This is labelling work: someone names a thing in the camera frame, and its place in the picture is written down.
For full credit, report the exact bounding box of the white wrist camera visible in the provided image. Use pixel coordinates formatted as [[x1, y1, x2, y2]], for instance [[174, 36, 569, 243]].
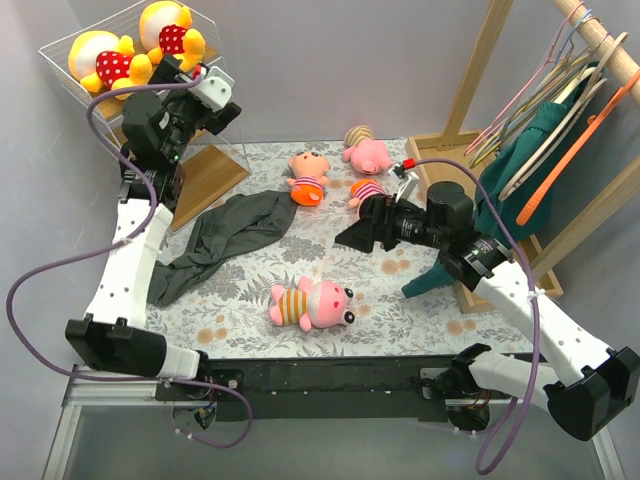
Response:
[[190, 66, 235, 112], [388, 158, 419, 201]]

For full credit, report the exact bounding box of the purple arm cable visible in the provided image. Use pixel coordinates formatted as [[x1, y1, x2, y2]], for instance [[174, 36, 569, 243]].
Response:
[[412, 158, 544, 475], [4, 82, 254, 449]]

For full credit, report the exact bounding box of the orange bear plush polka shirt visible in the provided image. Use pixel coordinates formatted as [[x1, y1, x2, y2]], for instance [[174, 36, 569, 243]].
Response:
[[68, 30, 153, 94]]

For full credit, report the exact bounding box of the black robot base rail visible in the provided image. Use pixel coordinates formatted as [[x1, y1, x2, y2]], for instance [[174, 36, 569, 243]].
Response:
[[64, 357, 601, 426]]

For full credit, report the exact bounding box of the pink frog plush striped shirt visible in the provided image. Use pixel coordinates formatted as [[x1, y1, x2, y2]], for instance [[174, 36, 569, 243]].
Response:
[[269, 276, 355, 332]]

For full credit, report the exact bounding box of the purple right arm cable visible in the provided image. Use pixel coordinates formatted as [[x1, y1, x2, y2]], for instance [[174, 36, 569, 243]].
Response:
[[412, 158, 544, 475]]

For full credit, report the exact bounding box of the floral table mat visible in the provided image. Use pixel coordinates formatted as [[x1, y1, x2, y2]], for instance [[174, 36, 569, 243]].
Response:
[[146, 141, 531, 358]]

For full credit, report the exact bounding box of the dark green garment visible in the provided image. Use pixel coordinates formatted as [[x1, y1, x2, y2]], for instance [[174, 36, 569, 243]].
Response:
[[402, 62, 609, 300]]

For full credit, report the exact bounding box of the peach doll plush striped shirt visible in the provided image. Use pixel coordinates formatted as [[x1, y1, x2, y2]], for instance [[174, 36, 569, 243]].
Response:
[[287, 151, 330, 207]]

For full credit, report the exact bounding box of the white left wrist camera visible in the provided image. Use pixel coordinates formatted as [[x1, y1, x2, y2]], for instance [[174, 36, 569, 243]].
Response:
[[190, 66, 235, 112]]

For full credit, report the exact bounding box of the pink pig plush striped hat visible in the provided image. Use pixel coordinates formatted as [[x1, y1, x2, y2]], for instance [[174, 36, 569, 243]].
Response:
[[342, 125, 392, 175]]

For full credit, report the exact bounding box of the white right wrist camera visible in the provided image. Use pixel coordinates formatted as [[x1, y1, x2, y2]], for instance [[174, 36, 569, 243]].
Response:
[[388, 158, 419, 201]]

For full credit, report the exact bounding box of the dark grey cloth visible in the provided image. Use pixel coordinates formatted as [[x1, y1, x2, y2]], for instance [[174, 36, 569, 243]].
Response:
[[147, 190, 298, 307]]

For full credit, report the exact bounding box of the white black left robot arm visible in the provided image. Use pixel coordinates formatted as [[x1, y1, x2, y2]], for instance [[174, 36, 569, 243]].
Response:
[[65, 56, 241, 400]]

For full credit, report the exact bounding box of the beige wooden hanger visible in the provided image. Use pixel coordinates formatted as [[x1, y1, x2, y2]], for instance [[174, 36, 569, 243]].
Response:
[[482, 32, 628, 202]]

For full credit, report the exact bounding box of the pink wire hanger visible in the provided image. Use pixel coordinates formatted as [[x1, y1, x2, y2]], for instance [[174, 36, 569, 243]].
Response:
[[464, 1, 584, 156]]

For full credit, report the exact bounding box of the white wire wooden shelf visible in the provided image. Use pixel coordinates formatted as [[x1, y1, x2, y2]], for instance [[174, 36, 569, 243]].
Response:
[[38, 1, 249, 232]]

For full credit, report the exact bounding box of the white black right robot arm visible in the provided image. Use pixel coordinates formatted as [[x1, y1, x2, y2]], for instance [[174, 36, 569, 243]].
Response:
[[335, 181, 639, 441]]

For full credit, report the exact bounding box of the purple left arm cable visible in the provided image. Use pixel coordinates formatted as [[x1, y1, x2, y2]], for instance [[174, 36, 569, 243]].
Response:
[[4, 82, 254, 449]]

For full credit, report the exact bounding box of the small orange striped plush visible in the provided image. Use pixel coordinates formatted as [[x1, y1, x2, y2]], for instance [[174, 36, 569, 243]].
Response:
[[348, 178, 386, 209]]

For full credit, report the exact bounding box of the wooden clothes rack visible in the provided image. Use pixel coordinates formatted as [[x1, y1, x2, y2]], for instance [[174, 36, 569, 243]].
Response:
[[405, 0, 640, 315]]

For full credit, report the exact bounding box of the yellow bear plush polka shirt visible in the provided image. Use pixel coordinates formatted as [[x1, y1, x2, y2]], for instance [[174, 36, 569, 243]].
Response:
[[139, 1, 206, 72]]

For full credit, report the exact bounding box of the orange plastic hanger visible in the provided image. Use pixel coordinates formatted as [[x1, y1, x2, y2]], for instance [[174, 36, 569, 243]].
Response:
[[516, 71, 640, 226]]

